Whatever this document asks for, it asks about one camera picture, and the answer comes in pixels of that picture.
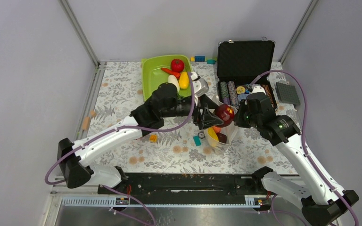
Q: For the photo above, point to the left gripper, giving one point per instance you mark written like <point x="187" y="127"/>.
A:
<point x="206" y="119"/>

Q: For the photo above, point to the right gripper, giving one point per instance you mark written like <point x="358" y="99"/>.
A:
<point x="243" y="105"/>

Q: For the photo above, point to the dark purple mangosteen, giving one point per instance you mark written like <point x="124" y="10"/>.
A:
<point x="225" y="113"/>
<point x="222" y="138"/>

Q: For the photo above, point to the orange toy peach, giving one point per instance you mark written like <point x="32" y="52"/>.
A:
<point x="216" y="129"/>

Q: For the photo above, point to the clear zip top bag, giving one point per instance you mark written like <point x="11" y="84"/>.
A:
<point x="230" y="131"/>

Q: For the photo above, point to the yellow toy lemon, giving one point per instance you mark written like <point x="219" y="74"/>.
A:
<point x="183" y="80"/>

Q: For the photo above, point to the white toy radish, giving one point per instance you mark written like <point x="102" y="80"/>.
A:
<point x="173" y="80"/>

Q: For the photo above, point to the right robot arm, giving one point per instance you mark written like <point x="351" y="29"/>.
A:
<point x="322" y="200"/>

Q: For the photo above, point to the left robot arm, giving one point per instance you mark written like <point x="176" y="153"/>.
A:
<point x="76" y="159"/>

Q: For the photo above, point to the teal toy brick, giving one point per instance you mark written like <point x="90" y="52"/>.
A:
<point x="197" y="141"/>

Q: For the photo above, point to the grey building baseplate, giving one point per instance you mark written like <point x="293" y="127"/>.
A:
<point x="287" y="94"/>

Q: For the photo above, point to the black poker chip case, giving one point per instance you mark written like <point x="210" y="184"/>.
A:
<point x="241" y="61"/>

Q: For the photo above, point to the floral tablecloth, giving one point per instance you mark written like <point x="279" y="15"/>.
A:
<point x="120" y="91"/>

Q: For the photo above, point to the red toy tomato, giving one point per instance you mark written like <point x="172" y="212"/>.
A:
<point x="177" y="65"/>

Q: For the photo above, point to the red toy chili pepper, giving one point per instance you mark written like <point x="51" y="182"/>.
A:
<point x="170" y="72"/>

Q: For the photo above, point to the orange toy brick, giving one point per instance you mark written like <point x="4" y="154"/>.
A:
<point x="153" y="138"/>

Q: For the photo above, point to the green plastic tray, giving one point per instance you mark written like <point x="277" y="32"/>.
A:
<point x="152" y="75"/>

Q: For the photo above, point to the wooden block upper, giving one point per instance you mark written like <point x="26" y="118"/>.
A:
<point x="92" y="114"/>

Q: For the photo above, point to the wooden block long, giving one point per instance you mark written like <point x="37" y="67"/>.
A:
<point x="85" y="123"/>

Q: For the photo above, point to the blue brick at wall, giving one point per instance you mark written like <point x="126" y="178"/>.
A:
<point x="199" y="58"/>

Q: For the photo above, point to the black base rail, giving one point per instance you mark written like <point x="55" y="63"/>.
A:
<point x="188" y="189"/>

